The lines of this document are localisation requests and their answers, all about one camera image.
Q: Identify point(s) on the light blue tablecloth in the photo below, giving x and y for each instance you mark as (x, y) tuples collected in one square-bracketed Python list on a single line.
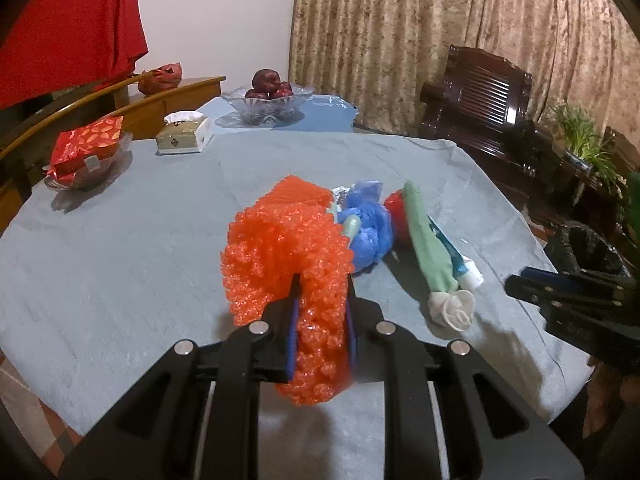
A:
[(95, 289)]

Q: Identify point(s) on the person's right hand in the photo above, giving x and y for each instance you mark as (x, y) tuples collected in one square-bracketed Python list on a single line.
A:
[(607, 387)]

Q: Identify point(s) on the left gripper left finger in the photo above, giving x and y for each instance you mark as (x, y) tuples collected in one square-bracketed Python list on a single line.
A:
[(275, 358)]

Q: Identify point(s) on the green potted plant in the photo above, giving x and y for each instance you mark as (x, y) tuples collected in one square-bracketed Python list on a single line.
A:
[(584, 143)]

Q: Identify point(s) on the beige patterned curtain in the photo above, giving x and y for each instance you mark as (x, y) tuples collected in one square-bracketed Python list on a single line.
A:
[(378, 54)]

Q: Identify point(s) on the dark wooden armchair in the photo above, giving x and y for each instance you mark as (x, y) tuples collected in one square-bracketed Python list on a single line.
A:
[(481, 106)]

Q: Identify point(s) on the black trash bin bag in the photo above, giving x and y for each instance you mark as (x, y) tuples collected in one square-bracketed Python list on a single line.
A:
[(576, 248)]

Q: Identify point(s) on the clear plastic snack tray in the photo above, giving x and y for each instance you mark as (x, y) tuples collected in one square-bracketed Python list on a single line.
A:
[(93, 172)]

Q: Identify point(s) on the green foam sleeve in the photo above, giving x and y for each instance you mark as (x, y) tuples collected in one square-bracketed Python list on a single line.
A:
[(448, 304), (348, 219)]

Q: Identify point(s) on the wooden curved cabinet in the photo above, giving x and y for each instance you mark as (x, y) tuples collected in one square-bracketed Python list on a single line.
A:
[(26, 147)]

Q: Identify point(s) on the red plastic bag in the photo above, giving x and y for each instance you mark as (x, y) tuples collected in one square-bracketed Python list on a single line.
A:
[(395, 205)]

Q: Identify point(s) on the red cloth cover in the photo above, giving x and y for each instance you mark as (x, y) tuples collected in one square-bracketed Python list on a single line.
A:
[(58, 44)]

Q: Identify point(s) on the dark red apples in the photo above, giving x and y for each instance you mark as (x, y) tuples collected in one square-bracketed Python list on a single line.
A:
[(267, 84)]

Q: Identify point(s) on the blue side table cover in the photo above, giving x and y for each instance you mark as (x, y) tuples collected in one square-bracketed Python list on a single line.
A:
[(320, 113)]

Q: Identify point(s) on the blue white toothpaste tube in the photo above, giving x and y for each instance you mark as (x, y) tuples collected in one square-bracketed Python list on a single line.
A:
[(464, 269)]

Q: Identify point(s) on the red snack packet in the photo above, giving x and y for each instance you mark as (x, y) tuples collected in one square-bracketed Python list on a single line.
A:
[(71, 147)]

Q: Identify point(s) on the blue plastic bag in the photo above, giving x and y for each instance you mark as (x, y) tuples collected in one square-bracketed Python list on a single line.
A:
[(376, 236)]

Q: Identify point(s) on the tissue box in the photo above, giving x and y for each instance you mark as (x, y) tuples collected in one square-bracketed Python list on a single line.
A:
[(184, 132)]

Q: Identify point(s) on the glass fruit bowl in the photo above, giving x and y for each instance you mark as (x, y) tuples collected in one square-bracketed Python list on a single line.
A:
[(258, 111)]

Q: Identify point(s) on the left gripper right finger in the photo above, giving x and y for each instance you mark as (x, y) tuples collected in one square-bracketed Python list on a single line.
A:
[(365, 356)]

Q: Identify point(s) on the orange foam fruit net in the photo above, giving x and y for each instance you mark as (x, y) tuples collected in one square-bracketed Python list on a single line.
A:
[(294, 190)]

